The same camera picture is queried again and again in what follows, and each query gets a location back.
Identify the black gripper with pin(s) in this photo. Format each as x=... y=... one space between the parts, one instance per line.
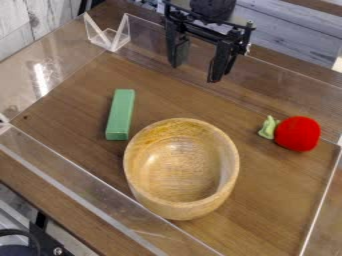
x=208 y=19

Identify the red plush apple green leaf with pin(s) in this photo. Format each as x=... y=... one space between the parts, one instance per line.
x=297 y=133

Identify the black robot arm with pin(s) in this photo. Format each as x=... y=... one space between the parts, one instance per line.
x=207 y=20

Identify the green rectangular block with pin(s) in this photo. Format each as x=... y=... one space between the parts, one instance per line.
x=120 y=115

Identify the wooden bowl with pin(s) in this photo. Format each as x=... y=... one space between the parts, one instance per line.
x=182 y=166

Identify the clear acrylic front barrier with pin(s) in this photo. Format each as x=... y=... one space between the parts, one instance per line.
x=112 y=223

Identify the black clamp under table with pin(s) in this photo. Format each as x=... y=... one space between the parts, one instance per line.
x=41 y=244

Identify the clear acrylic corner bracket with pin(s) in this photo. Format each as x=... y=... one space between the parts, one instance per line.
x=110 y=39

